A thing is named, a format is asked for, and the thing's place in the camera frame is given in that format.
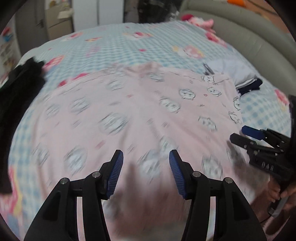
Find pink cartoon pajama pants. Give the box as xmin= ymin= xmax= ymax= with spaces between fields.
xmin=31 ymin=62 xmax=265 ymax=240

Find folded white grey clothes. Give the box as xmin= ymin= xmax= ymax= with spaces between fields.
xmin=203 ymin=58 xmax=263 ymax=96

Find person's right hand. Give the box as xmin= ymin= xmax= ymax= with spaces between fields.
xmin=267 ymin=176 xmax=295 ymax=215

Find grey padded headboard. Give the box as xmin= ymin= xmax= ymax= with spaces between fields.
xmin=180 ymin=1 xmax=295 ymax=95

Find pink plush toy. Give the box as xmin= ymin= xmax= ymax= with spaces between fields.
xmin=181 ymin=14 xmax=216 ymax=34

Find blue checkered bed blanket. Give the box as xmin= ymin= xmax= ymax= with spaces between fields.
xmin=1 ymin=21 xmax=290 ymax=240

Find orange plush toy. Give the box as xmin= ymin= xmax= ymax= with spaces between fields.
xmin=227 ymin=0 xmax=246 ymax=8

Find black garment on bed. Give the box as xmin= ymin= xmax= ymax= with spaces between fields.
xmin=0 ymin=58 xmax=45 ymax=194

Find cardboard box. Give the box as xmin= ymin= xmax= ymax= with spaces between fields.
xmin=45 ymin=1 xmax=73 ymax=40

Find dark grey door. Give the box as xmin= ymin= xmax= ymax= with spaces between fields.
xmin=15 ymin=0 xmax=49 ymax=55

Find white wardrobe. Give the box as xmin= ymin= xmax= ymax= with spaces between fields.
xmin=72 ymin=0 xmax=125 ymax=32

